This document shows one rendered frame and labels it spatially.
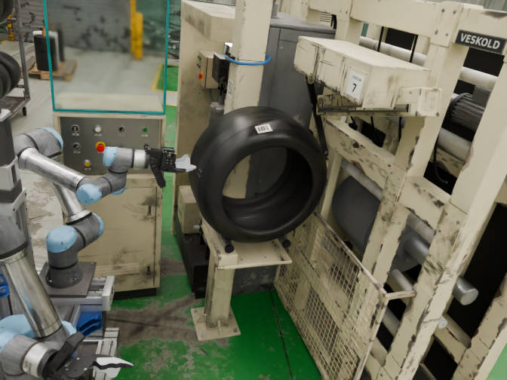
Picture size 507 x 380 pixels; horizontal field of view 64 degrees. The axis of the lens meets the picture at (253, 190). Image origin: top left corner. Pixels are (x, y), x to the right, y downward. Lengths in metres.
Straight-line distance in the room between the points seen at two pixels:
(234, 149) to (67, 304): 1.00
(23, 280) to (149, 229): 1.38
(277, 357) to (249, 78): 1.63
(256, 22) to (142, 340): 1.87
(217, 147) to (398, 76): 0.71
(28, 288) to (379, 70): 1.24
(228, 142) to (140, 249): 1.24
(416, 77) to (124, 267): 1.99
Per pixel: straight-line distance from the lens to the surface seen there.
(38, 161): 1.75
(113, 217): 2.51
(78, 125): 2.33
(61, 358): 1.17
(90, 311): 2.02
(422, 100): 1.48
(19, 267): 1.28
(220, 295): 2.53
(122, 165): 1.65
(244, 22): 1.88
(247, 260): 1.95
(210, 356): 2.59
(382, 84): 1.48
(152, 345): 2.64
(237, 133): 1.62
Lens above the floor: 1.97
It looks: 27 degrees down
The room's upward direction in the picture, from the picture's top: 9 degrees clockwise
